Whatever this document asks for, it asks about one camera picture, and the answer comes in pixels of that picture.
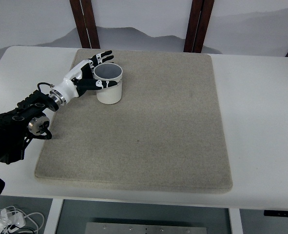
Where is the white robotic hand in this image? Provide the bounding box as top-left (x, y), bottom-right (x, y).
top-left (54, 50), bottom-right (118, 101)

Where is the white ribbed cup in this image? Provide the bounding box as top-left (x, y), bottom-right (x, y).
top-left (94, 63), bottom-right (123, 104)

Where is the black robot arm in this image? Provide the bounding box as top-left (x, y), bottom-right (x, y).
top-left (0, 50), bottom-right (118, 164)

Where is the beige felt mat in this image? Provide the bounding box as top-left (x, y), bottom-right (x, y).
top-left (35, 51), bottom-right (232, 194)

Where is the grey metal plate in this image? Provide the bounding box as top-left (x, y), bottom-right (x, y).
top-left (85, 222), bottom-right (208, 234)

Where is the black desk control panel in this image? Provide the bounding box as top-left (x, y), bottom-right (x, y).
top-left (264, 210), bottom-right (288, 217)

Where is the dark wooden screen frame left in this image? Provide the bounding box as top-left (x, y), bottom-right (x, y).
top-left (69, 0), bottom-right (100, 49)

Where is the dark wooden screen frame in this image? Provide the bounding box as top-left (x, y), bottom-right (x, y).
top-left (69, 0), bottom-right (100, 49)
top-left (183, 0), bottom-right (214, 53)

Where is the dark wooden screen frame right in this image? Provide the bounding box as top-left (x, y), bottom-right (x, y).
top-left (183, 0), bottom-right (214, 53)

